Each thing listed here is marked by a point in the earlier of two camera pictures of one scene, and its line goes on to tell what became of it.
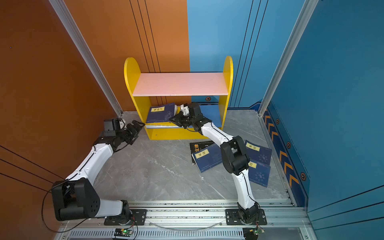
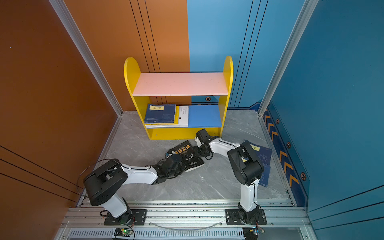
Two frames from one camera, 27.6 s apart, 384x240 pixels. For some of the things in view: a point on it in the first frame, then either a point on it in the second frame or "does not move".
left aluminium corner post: [61, 9] does not move
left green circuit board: [123, 232] does not move
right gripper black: [179, 118] → [195, 151]
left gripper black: [135, 124] → [182, 163]
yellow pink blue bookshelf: [159, 96] does not move
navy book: [208, 157] → [160, 113]
